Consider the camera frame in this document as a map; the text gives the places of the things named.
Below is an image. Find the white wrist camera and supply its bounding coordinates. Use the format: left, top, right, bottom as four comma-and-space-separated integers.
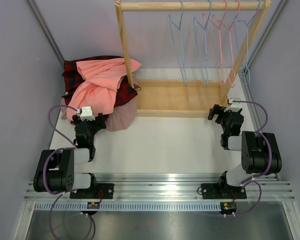
79, 106, 95, 121
224, 97, 242, 113

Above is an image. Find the blue wire hanger far left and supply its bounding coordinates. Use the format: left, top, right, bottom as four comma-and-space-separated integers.
168, 0, 188, 87

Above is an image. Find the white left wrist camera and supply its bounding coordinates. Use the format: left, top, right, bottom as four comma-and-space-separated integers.
79, 106, 95, 121

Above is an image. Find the pink fabric garment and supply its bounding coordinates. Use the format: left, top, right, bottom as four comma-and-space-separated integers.
62, 55, 138, 116

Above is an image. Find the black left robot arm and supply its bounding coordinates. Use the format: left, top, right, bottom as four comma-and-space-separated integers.
33, 113, 106, 195

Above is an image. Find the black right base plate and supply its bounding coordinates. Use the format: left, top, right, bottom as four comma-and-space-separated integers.
201, 183, 247, 200

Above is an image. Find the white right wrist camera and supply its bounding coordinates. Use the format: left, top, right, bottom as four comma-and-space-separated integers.
224, 97, 242, 113

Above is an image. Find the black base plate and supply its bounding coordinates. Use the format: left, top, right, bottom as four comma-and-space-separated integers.
201, 183, 247, 200
69, 183, 115, 200

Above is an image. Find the aluminium mounting rail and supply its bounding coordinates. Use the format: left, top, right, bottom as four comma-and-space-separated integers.
23, 173, 296, 202

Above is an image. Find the mauve pleated skirt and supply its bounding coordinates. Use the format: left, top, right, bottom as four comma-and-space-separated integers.
59, 79, 140, 132

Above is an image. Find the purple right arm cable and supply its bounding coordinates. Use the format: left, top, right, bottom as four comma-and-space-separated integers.
198, 99, 273, 218

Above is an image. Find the slotted grey cable duct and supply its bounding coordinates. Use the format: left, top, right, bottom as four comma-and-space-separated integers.
34, 201, 221, 212

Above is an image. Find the pink wire hanger left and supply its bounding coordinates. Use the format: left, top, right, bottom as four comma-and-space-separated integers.
201, 0, 228, 86

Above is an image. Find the pink wire hanger right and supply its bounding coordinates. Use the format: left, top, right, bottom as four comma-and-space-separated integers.
214, 0, 241, 88

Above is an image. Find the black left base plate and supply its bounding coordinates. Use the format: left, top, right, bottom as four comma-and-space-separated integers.
69, 183, 115, 200

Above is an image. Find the blue wire hanger far right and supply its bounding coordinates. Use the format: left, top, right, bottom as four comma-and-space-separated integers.
233, 0, 262, 85

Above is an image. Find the blue wire hanger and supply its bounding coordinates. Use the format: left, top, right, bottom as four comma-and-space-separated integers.
192, 0, 212, 87
168, 0, 188, 87
233, 0, 262, 85

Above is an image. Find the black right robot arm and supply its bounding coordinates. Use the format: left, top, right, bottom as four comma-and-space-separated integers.
201, 102, 282, 199

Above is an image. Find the wooden clothes rack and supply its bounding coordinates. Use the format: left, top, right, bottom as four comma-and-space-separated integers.
114, 0, 272, 118

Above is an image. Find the red black plaid skirt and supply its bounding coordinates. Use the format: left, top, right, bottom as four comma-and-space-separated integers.
62, 55, 138, 107

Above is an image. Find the pink wire hanger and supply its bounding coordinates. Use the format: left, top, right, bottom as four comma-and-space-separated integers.
214, 0, 241, 88
201, 0, 228, 86

